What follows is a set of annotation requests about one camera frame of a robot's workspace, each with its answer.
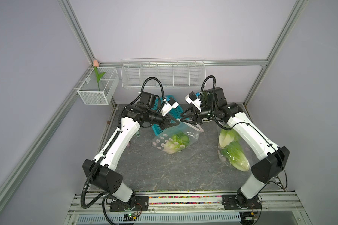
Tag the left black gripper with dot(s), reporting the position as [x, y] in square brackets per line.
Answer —
[166, 123]

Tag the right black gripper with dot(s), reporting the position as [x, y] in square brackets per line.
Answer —
[195, 118]

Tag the clear pink-dotted zipper bag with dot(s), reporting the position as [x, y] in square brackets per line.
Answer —
[193, 131]

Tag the pale chinese cabbage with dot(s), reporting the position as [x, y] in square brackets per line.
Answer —
[177, 143]

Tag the green chinese cabbage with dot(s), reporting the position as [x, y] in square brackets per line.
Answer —
[234, 154]
[228, 136]

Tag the clear pink-trim zipper bag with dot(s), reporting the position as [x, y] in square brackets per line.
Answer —
[245, 149]

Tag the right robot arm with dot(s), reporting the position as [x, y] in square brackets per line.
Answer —
[272, 158]

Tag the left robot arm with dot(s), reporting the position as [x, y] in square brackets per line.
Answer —
[101, 177]

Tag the artificial pink tulip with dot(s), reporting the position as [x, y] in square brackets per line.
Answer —
[97, 73]

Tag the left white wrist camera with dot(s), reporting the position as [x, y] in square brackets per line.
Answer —
[167, 104]

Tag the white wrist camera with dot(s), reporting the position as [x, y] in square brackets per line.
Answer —
[194, 99]
[167, 104]

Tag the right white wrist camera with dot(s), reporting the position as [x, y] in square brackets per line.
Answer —
[194, 99]

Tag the long white wire shelf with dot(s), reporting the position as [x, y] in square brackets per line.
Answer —
[172, 72]

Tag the small white wire basket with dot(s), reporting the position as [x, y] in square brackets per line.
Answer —
[88, 90]

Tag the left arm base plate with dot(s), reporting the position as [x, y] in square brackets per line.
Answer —
[136, 203]

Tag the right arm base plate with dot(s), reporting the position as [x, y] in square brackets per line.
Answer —
[240, 202]

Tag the white slotted cable duct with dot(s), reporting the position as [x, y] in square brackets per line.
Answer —
[171, 218]

